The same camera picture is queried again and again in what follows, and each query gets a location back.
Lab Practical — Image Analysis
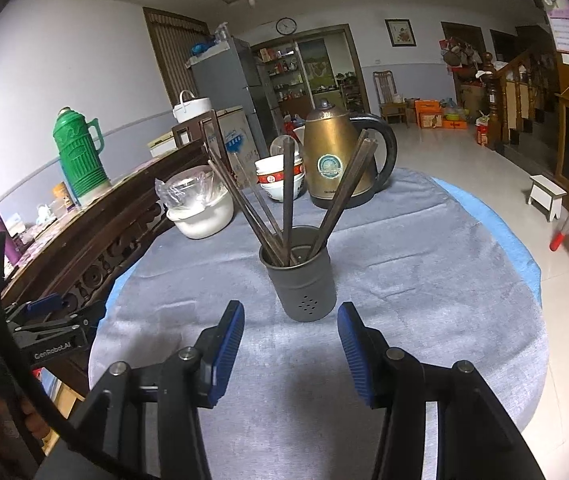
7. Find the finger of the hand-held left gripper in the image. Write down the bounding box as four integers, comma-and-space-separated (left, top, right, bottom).
4, 293, 79, 325
14, 301, 108, 343

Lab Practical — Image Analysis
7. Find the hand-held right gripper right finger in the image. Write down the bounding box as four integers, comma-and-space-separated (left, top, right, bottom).
337, 301, 547, 480

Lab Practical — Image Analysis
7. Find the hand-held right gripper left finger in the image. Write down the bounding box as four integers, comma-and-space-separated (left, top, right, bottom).
34, 300, 246, 480

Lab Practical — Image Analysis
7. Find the grey metal utensil holder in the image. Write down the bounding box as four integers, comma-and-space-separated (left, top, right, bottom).
258, 225, 339, 323

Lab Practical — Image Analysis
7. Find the bunch of brown chopsticks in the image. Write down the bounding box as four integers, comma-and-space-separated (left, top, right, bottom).
207, 130, 380, 267

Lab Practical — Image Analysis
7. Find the person's left hand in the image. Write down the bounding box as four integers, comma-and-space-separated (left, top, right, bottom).
0, 387, 59, 456

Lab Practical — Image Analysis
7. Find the purple bottle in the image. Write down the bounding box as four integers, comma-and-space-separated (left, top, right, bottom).
0, 209, 24, 264

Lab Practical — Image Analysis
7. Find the carved wooden sideboard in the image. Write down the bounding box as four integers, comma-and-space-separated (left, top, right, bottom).
0, 140, 211, 321

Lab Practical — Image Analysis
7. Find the grey table cloth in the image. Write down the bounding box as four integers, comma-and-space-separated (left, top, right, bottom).
87, 167, 550, 480

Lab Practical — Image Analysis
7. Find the yellow jar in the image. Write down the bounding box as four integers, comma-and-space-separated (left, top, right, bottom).
53, 182, 76, 212

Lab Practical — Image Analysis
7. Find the white ceramic pot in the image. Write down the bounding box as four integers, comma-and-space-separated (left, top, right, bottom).
166, 180, 236, 240

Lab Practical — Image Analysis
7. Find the green thermos flask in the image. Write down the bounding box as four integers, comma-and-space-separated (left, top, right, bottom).
53, 106, 112, 199

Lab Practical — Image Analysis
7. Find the clear plastic wrap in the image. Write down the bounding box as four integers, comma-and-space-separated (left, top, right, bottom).
154, 165, 228, 211

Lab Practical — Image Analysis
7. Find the white bowl red band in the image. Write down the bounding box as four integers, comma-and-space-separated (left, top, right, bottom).
256, 170, 307, 204

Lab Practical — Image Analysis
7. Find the blue table cover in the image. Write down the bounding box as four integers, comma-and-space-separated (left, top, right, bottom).
107, 176, 542, 311

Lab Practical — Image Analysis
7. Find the golden electric kettle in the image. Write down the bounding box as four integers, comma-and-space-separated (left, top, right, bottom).
295, 97, 399, 210

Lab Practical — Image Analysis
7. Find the white chest freezer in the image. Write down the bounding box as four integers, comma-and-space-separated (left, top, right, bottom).
147, 105, 261, 186

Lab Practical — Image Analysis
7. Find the small white stool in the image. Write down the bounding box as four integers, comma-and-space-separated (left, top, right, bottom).
526, 174, 569, 222

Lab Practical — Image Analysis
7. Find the orange cardboard box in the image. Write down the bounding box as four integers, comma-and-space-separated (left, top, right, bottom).
413, 98, 446, 129

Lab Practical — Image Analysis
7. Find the red bag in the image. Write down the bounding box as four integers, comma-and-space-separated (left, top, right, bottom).
475, 115, 496, 149

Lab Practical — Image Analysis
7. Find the wooden dining chair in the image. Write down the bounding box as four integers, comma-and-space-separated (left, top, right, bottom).
372, 70, 410, 126

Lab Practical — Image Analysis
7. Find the brown wooden door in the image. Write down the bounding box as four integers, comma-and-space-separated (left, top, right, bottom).
142, 7, 211, 112

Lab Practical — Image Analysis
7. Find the grey refrigerator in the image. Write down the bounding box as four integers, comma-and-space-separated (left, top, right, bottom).
186, 36, 284, 133

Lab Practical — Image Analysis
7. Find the kitchen shelf cabinet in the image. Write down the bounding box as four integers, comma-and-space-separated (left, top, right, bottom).
252, 42, 315, 113

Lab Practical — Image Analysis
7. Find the wooden staircase railing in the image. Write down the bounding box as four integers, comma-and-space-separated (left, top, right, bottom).
481, 50, 567, 157

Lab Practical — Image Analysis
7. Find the wooden chair back frame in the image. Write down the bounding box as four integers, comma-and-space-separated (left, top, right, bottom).
171, 109, 239, 181

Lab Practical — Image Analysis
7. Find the framed wall picture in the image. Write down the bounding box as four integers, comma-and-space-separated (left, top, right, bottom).
384, 19, 418, 49

